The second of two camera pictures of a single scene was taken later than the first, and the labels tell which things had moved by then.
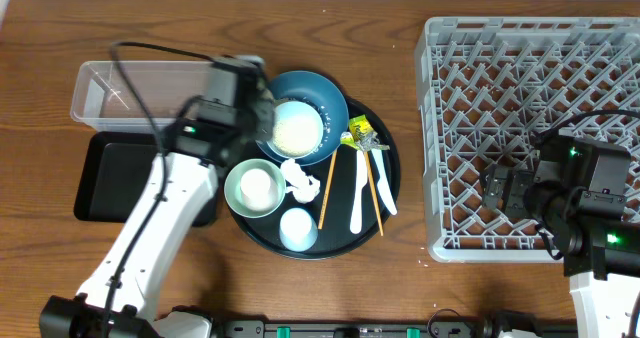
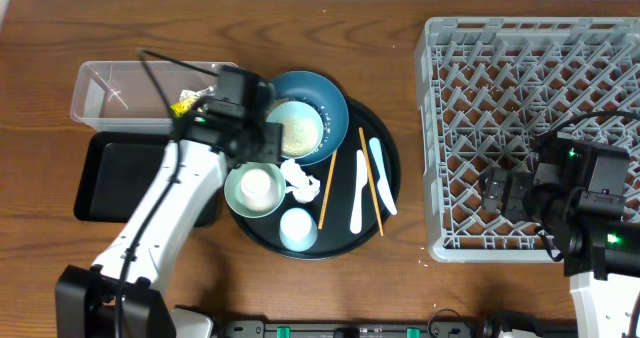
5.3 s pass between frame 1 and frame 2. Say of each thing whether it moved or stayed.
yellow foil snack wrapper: moved
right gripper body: stayed
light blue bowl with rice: stayed
